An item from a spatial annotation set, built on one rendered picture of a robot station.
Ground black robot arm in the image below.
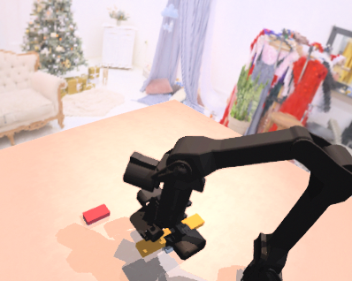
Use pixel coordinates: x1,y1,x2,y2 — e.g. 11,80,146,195
122,125,352,281

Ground red rectangular block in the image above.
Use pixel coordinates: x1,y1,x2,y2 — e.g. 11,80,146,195
83,204,111,225

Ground yellow bar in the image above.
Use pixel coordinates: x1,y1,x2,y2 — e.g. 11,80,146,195
135,213,205,258

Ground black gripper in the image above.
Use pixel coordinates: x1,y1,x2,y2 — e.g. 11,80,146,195
136,187,207,261

